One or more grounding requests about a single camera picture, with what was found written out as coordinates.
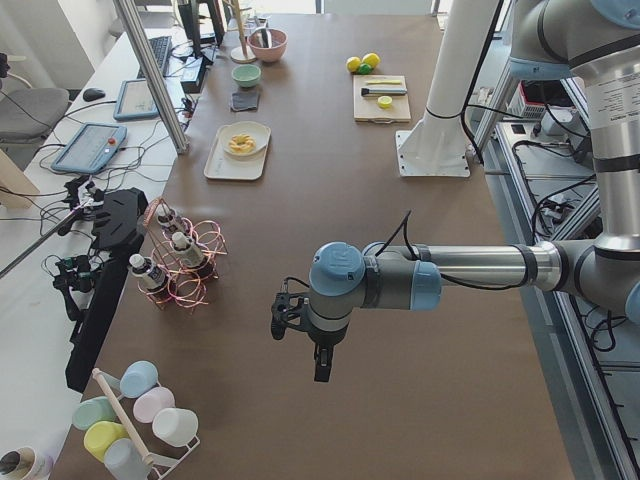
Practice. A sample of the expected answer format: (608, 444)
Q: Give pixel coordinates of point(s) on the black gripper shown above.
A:
(325, 345)

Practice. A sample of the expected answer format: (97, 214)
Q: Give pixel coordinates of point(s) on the oolong tea bottle front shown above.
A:
(152, 278)

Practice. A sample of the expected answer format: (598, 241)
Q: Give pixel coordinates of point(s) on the oolong tea bottle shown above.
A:
(169, 220)
(152, 278)
(188, 252)

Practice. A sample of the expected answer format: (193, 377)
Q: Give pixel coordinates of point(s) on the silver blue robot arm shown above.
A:
(597, 41)

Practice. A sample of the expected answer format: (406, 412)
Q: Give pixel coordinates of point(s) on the oolong tea bottle middle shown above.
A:
(188, 252)

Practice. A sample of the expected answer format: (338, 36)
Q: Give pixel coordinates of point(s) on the oolong tea bottle back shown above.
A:
(169, 220)

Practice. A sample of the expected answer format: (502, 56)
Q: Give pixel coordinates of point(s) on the cream serving tray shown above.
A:
(221, 166)

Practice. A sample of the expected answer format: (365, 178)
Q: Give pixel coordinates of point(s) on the white plastic cup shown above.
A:
(175, 426)

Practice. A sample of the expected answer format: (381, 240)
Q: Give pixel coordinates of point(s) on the blue plastic cup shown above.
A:
(139, 377)

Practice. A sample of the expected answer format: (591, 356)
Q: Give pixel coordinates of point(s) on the pink plastic cup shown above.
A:
(149, 404)

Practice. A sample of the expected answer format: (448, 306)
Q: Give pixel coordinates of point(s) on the white round plate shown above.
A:
(258, 131)

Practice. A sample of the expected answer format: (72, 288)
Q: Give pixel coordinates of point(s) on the grey plastic cup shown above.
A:
(123, 461)

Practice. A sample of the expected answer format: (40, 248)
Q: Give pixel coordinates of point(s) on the yellow plastic cup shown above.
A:
(101, 435)

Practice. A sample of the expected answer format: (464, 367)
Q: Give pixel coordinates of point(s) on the green plastic cup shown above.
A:
(91, 411)

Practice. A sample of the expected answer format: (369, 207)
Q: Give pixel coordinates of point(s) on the wooden cutting board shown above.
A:
(366, 109)

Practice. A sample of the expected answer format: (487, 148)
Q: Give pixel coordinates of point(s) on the grey folded cloth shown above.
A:
(244, 100)

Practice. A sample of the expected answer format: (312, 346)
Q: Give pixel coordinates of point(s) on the half lemon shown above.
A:
(384, 102)

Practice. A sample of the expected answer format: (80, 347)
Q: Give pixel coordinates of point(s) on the black steel muddler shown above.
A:
(372, 91)

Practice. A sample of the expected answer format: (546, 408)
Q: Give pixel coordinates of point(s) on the yellow plastic knife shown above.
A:
(383, 81)

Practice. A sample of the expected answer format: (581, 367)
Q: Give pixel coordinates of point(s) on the green bowl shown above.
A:
(247, 75)

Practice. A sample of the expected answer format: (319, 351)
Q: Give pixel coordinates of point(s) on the green lime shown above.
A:
(364, 69)

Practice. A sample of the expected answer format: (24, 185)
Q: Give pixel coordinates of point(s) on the yellow lemon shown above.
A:
(353, 63)
(372, 59)

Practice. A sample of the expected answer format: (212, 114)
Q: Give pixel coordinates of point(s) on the near blue teach pendant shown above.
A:
(91, 148)

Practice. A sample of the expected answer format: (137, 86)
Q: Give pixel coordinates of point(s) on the blue teach pendant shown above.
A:
(135, 101)
(91, 148)

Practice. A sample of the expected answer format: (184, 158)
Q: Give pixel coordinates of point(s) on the black power box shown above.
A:
(193, 74)

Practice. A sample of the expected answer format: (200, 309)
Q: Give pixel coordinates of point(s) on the far blue teach pendant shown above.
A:
(135, 101)

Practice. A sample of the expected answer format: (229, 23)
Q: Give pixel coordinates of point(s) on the wooden mug tree stand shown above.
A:
(243, 53)

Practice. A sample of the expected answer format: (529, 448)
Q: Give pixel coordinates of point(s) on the pink ice bowl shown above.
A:
(273, 54)

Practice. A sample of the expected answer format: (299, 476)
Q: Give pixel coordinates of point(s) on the tape roll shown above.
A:
(25, 463)

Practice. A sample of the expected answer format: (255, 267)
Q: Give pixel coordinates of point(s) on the metal ice scoop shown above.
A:
(264, 37)

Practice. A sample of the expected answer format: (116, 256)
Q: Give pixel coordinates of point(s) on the black computer mouse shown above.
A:
(93, 94)

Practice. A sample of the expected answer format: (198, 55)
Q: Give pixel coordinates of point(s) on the black keyboard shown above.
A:
(161, 48)

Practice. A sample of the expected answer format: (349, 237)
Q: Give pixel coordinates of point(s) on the grey office chair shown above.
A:
(29, 114)

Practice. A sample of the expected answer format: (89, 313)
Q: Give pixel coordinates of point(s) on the copper wire bottle rack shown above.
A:
(186, 288)

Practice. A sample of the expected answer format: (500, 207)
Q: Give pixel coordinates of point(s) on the braided ring bread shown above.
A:
(241, 144)

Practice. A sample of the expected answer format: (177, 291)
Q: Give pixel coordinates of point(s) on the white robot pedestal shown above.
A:
(436, 145)

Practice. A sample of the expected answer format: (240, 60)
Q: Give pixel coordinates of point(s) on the aluminium frame post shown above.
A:
(128, 14)

